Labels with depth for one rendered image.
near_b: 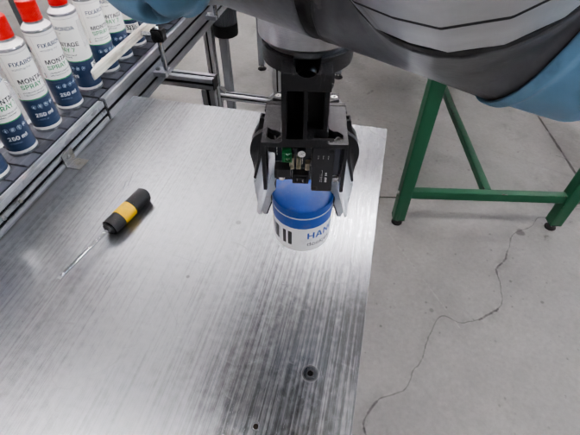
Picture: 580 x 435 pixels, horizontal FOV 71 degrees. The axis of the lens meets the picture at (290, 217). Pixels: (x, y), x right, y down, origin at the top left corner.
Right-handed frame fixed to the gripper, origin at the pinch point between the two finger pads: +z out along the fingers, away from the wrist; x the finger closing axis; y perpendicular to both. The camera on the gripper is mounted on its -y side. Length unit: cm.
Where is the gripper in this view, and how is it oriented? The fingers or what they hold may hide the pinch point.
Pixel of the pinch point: (302, 202)
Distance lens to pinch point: 47.2
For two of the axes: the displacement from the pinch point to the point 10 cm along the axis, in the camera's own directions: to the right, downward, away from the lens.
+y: -0.5, 7.3, -6.8
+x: 10.0, 0.3, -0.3
